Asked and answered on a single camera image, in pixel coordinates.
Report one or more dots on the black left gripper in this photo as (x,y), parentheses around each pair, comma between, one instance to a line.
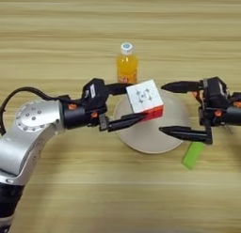
(78,114)

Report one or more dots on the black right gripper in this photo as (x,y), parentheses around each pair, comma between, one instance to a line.
(226,113)

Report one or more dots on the multicoloured puzzle cube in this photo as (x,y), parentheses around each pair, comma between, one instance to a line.
(144,99)

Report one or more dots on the orange juice bottle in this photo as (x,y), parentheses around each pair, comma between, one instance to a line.
(127,66)

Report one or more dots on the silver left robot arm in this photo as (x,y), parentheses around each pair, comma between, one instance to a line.
(22,139)

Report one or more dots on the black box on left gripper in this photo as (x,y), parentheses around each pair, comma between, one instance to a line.
(94,89)

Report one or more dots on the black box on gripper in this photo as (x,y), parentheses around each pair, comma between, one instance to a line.
(216,92)
(94,89)

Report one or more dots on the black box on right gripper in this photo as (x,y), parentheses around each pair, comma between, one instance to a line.
(216,92)

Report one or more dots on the beige round plate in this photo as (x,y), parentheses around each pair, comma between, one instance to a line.
(150,136)

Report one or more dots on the green rectangular block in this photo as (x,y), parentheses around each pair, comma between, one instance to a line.
(192,155)

